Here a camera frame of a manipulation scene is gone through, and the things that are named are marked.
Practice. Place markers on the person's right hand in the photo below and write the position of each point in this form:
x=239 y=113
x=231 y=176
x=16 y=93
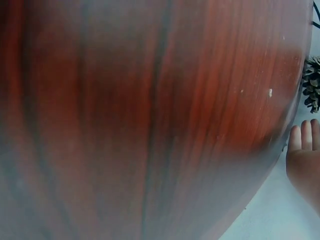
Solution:
x=303 y=165

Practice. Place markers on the brown pine cone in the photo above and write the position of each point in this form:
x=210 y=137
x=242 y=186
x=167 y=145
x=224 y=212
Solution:
x=312 y=82

